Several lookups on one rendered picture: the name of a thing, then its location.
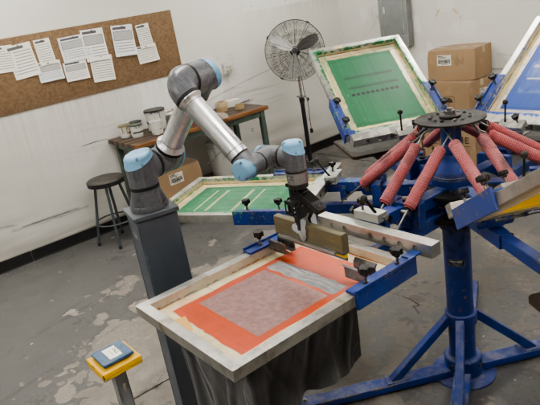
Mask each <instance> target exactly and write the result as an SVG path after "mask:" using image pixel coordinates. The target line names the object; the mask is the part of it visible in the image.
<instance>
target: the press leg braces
mask: <svg viewBox="0 0 540 405"><path fill-rule="evenodd" d="M476 309H477V308H476ZM477 320H479V321H481V322H483V323H485V324H486V325H488V326H489V327H491V328H493V329H495V330H496V331H498V332H499V333H502V334H503V335H505V336H506V337H508V338H510V339H511V340H513V341H515V342H516V343H518V344H515V346H516V347H517V348H518V349H519V350H520V351H521V352H522V353H524V352H527V351H531V350H537V349H540V344H539V343H538V342H537V341H535V340H532V341H531V340H529V339H528V338H526V337H524V336H522V335H521V334H519V333H517V332H515V331H514V330H512V329H511V328H509V327H507V326H506V325H503V324H502V323H500V322H499V321H497V320H495V319H494V318H492V317H490V316H489V315H487V314H486V313H483V312H482V311H480V310H479V309H477ZM448 326H449V321H448V317H447V316H446V315H445V314H443V316H442V317H441V318H440V319H439V320H438V321H437V322H436V323H435V324H434V325H433V326H432V328H431V329H430V330H429V331H428V332H427V333H426V335H425V336H424V337H423V338H422V339H421V340H420V342H419V343H418V344H417V345H416V346H415V348H414V349H413V350H412V351H411V352H410V353H409V355H408V356H406V357H405V359H404V360H403V361H402V362H401V363H400V364H399V365H398V367H397V368H396V369H395V370H394V371H393V372H392V374H389V375H386V376H383V377H384V378H385V380H386V382H387V384H388V386H390V385H393V384H396V383H402V382H406V381H409V380H410V379H409V378H408V377H407V372H408V371H409V370H410V369H411V368H412V367H413V366H414V365H415V364H416V363H417V362H418V360H419V359H420V358H421V357H422V356H423V355H424V353H425V352H426V351H427V350H428V349H429V348H430V346H431V345H432V344H433V343H434V342H435V341H436V339H437V338H438V337H439V336H440V335H441V334H442V333H443V332H444V331H445V330H446V329H447V328H448ZM451 405H468V402H464V321H455V386H454V400H452V402H451Z"/></svg>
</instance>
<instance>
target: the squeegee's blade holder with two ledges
mask: <svg viewBox="0 0 540 405"><path fill-rule="evenodd" d="M278 236H279V237H282V238H285V239H289V240H292V241H294V242H297V243H301V244H304V245H305V246H308V247H311V248H315V249H317V250H320V251H323V252H327V253H329V254H332V255H337V251H334V250H332V249H329V248H327V247H322V246H320V245H317V244H315V243H310V242H307V241H305V242H303V241H302V239H298V238H295V237H292V236H290V235H286V234H283V233H279V234H278Z"/></svg>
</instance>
